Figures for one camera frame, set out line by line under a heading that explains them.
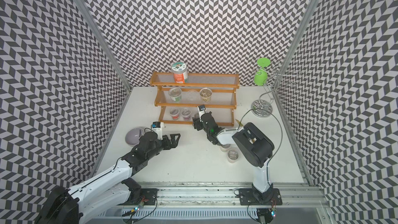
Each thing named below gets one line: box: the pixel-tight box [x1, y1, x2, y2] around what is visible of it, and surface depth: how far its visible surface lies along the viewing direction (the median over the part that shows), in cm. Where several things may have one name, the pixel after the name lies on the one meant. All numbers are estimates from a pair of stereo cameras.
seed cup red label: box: [169, 107, 180, 121], surface depth 97 cm
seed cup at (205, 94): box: [199, 87, 213, 103], surface depth 91 cm
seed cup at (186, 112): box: [181, 107, 192, 121], surface depth 98 cm
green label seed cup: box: [168, 87, 182, 103], surface depth 91 cm
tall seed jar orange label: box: [171, 61, 189, 84], surface depth 80 cm
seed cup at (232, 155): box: [226, 148, 239, 164], surface depth 82 cm
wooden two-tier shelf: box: [149, 71, 240, 126], surface depth 91 cm
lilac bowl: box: [124, 126, 145, 147], surface depth 91 cm
